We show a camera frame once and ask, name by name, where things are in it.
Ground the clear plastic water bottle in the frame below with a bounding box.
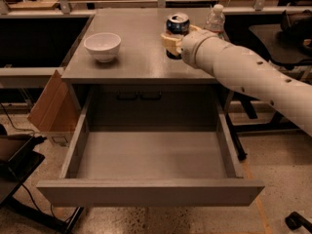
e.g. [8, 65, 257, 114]
[205, 4, 225, 35]

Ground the black stand left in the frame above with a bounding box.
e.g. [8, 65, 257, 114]
[0, 125, 83, 234]

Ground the grey cabinet with drawers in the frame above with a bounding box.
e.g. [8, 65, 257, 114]
[62, 9, 227, 133]

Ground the blue pepsi can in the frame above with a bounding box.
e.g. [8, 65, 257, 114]
[166, 13, 190, 59]

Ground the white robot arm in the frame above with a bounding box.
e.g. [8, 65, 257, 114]
[161, 27, 312, 136]

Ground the black caster bottom right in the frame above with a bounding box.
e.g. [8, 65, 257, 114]
[285, 212, 312, 233]

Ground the open grey top drawer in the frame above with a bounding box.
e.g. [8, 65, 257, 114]
[37, 86, 264, 207]

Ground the black cable on floor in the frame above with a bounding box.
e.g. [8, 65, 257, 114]
[0, 102, 37, 135]

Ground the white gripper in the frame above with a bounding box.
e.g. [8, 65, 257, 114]
[161, 24, 219, 69]

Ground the black office chair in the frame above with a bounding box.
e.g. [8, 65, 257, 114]
[250, 10, 312, 69]

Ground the brown cardboard box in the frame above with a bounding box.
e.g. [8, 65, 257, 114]
[27, 71, 79, 147]

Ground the white ceramic bowl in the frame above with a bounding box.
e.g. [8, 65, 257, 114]
[84, 32, 121, 62]

